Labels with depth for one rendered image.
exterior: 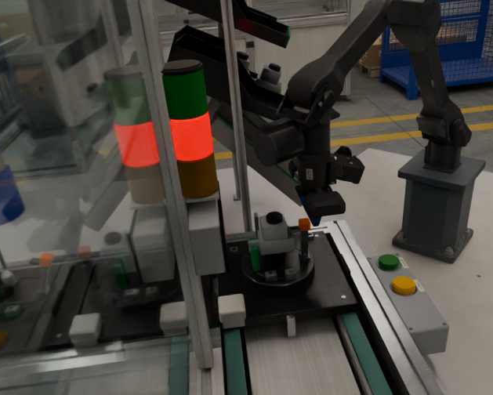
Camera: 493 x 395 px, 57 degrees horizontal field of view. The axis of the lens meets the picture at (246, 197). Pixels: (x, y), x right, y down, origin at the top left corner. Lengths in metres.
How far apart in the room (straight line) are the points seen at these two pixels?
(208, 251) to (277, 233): 0.29
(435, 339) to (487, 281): 0.31
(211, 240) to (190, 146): 0.11
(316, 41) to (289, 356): 4.36
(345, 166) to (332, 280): 0.22
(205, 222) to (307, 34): 4.45
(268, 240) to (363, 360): 0.25
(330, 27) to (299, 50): 0.38
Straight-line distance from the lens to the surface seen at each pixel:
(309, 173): 0.77
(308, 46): 4.96
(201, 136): 0.53
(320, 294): 0.84
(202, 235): 0.54
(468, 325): 0.99
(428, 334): 0.82
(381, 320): 0.82
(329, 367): 0.80
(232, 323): 0.81
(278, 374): 0.79
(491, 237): 1.26
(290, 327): 0.81
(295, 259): 0.89
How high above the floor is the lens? 1.52
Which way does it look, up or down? 28 degrees down
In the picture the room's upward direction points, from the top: 6 degrees counter-clockwise
